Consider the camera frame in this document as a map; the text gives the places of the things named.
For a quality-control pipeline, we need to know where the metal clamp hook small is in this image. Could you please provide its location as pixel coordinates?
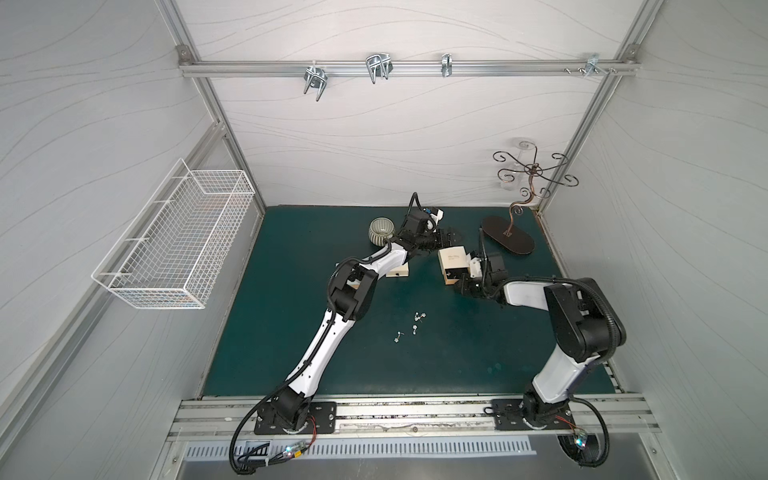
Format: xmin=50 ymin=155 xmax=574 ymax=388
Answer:
xmin=441 ymin=53 xmax=453 ymax=78

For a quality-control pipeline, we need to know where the metal clamp hook middle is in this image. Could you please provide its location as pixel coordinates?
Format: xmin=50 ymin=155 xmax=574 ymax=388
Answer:
xmin=365 ymin=53 xmax=393 ymax=84

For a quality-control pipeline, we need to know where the left black cable bundle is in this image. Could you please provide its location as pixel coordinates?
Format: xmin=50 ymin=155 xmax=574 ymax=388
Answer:
xmin=227 ymin=389 xmax=319 ymax=476

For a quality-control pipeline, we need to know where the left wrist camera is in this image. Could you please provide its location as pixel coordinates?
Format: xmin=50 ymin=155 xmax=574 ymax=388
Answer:
xmin=420 ymin=207 xmax=444 ymax=230

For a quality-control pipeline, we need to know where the black metal jewelry stand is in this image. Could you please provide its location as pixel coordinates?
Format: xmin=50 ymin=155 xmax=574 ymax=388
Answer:
xmin=481 ymin=139 xmax=579 ymax=256

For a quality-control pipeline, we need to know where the metal clamp hook left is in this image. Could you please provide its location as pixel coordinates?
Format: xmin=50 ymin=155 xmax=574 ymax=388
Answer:
xmin=303 ymin=65 xmax=328 ymax=102

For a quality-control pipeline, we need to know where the right black cable loop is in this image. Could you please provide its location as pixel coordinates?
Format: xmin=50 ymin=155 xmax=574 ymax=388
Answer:
xmin=556 ymin=395 xmax=612 ymax=469

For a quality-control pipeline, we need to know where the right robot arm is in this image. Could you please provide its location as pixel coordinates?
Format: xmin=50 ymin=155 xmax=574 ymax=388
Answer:
xmin=456 ymin=232 xmax=626 ymax=429

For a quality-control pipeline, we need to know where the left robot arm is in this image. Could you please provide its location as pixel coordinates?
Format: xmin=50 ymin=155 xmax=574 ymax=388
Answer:
xmin=262 ymin=198 xmax=453 ymax=431

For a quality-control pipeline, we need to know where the metal clamp hook right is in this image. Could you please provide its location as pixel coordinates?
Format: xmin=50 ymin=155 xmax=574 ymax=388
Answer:
xmin=563 ymin=54 xmax=618 ymax=78

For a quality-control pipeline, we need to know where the aluminium crossbar rail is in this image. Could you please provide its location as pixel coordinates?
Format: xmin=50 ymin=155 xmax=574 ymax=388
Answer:
xmin=179 ymin=57 xmax=641 ymax=78

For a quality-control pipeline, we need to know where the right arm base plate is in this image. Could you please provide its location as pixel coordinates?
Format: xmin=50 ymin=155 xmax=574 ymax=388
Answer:
xmin=483 ymin=396 xmax=576 ymax=431

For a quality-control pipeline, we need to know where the dark green table mat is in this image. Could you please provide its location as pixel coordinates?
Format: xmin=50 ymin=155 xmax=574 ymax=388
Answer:
xmin=203 ymin=206 xmax=555 ymax=396

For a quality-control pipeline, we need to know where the small cream jewelry box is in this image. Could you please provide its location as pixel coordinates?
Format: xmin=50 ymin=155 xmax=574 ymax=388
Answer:
xmin=386 ymin=263 xmax=409 ymax=278

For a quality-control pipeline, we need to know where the aluminium front rail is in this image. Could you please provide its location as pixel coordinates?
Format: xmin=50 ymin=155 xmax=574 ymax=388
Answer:
xmin=167 ymin=394 xmax=661 ymax=441

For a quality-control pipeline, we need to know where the white slotted cable duct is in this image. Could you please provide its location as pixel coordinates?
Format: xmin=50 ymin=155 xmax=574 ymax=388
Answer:
xmin=184 ymin=435 xmax=537 ymax=462

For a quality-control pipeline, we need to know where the large cream jewelry box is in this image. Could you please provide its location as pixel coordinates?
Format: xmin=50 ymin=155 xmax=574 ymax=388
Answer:
xmin=438 ymin=246 xmax=470 ymax=286

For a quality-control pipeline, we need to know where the grey ribbed ceramic cup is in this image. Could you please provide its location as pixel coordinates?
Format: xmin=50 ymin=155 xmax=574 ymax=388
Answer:
xmin=368 ymin=217 xmax=395 ymax=247

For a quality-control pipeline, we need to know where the white wire basket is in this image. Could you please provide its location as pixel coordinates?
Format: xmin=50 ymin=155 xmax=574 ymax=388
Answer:
xmin=91 ymin=159 xmax=255 ymax=310

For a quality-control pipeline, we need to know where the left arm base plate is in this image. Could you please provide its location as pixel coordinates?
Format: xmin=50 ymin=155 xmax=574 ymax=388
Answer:
xmin=252 ymin=401 xmax=337 ymax=435

